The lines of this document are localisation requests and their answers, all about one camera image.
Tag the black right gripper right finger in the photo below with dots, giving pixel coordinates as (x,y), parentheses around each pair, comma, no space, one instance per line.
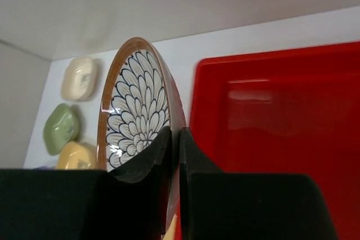
(219,205)

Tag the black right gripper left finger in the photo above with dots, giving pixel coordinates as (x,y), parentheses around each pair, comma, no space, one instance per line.
(98,195)

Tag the round floral brown-rimmed plate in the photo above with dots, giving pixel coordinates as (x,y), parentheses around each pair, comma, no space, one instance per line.
(139,125)

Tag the red plastic bin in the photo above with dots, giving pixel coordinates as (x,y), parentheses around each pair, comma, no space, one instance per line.
(291,111)

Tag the left yellow square panda plate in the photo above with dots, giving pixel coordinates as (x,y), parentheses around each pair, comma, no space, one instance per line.
(76,156)

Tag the upper green square panda plate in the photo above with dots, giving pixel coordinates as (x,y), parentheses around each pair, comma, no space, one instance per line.
(61,127)

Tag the cream square panda plate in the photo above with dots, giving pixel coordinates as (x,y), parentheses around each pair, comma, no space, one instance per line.
(79,79)

